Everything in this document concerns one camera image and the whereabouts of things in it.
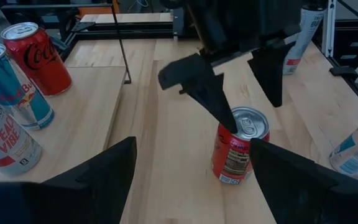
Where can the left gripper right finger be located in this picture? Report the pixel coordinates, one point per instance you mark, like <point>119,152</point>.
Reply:
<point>306,193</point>

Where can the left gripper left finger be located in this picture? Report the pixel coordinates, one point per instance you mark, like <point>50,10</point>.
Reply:
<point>89,193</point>

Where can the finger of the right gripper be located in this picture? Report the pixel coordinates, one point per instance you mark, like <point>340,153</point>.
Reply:
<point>270,74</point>
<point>197,77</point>

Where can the white Celsius Peach Vibe can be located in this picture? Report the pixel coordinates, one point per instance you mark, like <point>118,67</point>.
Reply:
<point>5,140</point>
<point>304,34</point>

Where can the blue silver Red Bull can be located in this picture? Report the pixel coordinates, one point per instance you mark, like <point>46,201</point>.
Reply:
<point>357,155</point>
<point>14,90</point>

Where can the red Coca-Cola can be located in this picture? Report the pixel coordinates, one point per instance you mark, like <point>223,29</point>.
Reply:
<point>42,65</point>
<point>235,155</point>

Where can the wooden shelf board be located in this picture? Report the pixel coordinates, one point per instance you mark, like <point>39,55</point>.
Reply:
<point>82,109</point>

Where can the black table clamp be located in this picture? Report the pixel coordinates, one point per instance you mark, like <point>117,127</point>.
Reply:
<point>343,73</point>

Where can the silver aluminium bar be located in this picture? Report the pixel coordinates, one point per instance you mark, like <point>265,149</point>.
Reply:
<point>330,25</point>

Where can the black aluminium table frame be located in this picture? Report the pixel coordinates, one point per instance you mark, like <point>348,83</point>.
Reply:
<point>135,29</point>

